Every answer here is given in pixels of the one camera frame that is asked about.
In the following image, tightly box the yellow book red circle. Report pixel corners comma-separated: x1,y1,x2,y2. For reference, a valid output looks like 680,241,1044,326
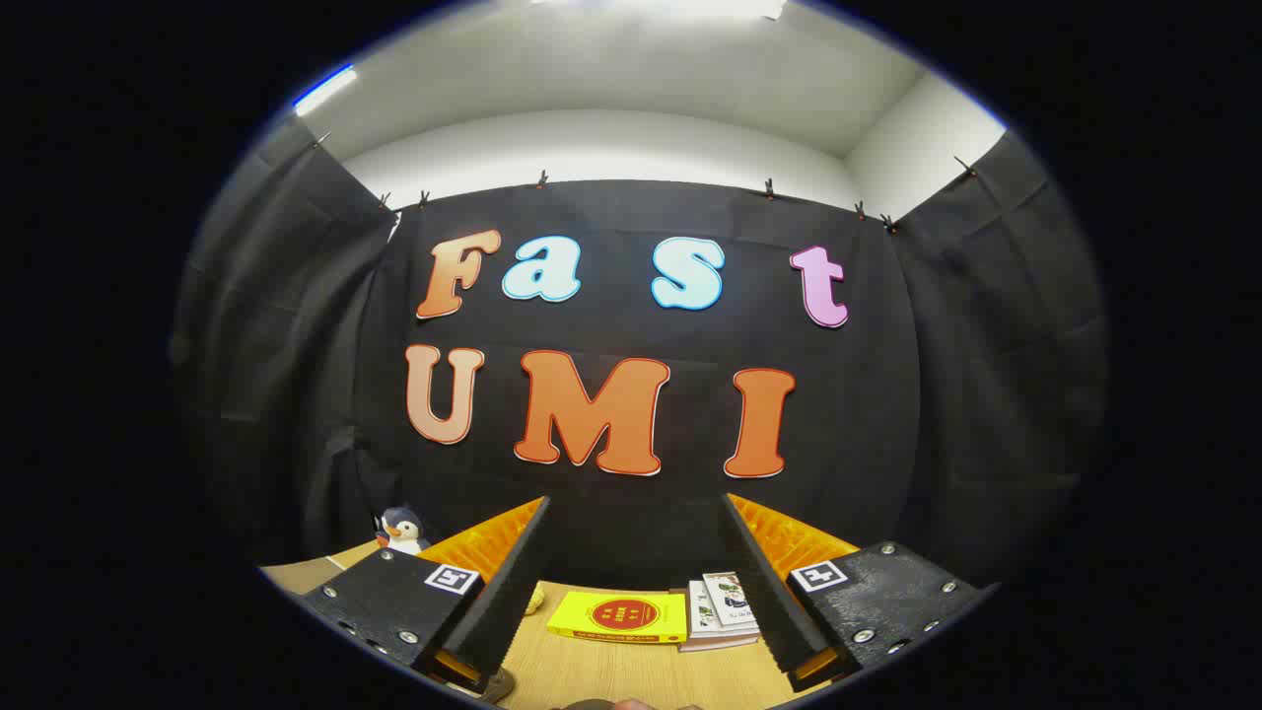
545,590,689,645

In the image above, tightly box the white book floral cover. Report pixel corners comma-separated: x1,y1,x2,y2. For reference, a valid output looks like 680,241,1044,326
702,571,761,630

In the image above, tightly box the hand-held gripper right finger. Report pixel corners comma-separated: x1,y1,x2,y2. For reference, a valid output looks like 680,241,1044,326
720,491,999,693

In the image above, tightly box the penguin plush toy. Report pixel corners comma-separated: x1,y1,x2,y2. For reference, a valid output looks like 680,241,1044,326
374,506,432,555

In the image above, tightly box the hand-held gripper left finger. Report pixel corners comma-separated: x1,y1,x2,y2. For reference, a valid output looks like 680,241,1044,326
299,495,553,696

